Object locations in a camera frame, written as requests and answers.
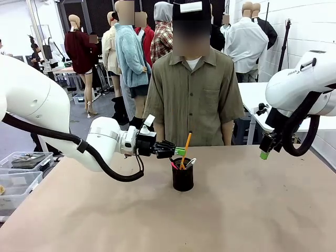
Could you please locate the mannequin in white shirt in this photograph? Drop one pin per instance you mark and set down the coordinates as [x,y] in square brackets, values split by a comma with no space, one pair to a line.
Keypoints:
[245,44]

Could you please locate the mannequin in maroon hoodie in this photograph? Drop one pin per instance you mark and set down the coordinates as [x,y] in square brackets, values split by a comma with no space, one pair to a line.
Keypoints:
[78,52]

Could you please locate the clear bin with dark tray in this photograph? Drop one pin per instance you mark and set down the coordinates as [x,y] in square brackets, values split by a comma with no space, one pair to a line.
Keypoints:
[44,164]

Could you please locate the black tripod stand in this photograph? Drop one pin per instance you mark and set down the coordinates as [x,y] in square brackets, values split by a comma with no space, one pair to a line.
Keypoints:
[284,44]

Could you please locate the background person in black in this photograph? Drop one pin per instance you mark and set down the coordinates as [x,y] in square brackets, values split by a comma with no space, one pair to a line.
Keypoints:
[36,56]

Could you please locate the clear plastic bin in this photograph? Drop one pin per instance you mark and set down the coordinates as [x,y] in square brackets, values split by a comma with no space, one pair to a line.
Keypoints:
[15,183]

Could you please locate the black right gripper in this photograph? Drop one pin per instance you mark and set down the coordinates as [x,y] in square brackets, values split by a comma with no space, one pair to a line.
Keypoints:
[278,141]

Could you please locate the white mannequin with black bag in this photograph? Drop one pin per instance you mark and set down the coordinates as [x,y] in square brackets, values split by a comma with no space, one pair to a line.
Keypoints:
[52,52]

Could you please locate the white grey multicolour pen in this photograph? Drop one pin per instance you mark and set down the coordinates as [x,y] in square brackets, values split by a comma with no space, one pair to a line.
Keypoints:
[191,162]

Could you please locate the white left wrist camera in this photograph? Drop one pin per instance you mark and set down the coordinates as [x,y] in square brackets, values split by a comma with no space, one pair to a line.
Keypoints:
[149,120]

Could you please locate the yellow pencil with eraser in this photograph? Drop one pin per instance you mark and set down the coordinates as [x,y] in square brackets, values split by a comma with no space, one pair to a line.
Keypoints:
[187,144]

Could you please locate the mannequin in plaid shirt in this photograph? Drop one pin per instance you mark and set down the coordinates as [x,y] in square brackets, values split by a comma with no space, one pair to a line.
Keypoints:
[161,39]

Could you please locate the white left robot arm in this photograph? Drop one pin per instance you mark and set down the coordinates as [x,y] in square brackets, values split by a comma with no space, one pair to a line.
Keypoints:
[31,92]

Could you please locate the black cap white label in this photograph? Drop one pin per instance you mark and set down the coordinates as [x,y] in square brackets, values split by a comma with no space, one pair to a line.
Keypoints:
[191,8]

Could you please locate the mannequin in blue fleece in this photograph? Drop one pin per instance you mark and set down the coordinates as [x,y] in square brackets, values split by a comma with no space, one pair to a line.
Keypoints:
[130,57]

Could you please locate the white table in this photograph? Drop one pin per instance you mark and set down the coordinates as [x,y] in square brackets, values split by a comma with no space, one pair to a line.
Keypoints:
[252,92]

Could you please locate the person's right forearm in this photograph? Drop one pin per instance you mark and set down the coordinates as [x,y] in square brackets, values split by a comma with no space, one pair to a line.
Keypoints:
[159,131]

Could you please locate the mannequin in red jacket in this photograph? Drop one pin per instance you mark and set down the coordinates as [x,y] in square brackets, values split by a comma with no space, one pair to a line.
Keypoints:
[147,39]

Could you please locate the mannequin in black jacket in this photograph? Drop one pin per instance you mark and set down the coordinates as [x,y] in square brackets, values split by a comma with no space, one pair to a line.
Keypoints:
[269,32]

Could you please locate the pink topped table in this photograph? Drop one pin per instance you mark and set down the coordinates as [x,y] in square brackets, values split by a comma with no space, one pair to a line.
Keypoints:
[65,69]

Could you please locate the black mesh pen holder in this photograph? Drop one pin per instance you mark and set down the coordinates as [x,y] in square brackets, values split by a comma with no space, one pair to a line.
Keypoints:
[183,179]

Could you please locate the person's left forearm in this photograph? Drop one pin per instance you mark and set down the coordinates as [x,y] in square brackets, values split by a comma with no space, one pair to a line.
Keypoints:
[227,132]

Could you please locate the black clamp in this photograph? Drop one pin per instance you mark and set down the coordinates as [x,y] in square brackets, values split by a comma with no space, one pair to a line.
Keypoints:
[263,109]

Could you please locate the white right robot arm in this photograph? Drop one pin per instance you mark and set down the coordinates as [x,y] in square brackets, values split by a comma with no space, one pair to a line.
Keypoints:
[296,84]

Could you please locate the pink pen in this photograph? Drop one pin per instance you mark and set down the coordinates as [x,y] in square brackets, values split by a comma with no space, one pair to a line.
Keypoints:
[173,165]

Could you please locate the person in olive shirt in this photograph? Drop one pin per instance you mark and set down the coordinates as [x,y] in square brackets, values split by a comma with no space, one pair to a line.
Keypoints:
[194,105]

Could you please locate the mannequin in cream jacket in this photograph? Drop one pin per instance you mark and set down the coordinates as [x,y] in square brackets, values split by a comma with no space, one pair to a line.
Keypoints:
[109,52]

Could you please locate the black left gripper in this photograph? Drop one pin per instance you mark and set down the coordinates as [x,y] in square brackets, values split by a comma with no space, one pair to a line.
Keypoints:
[146,144]

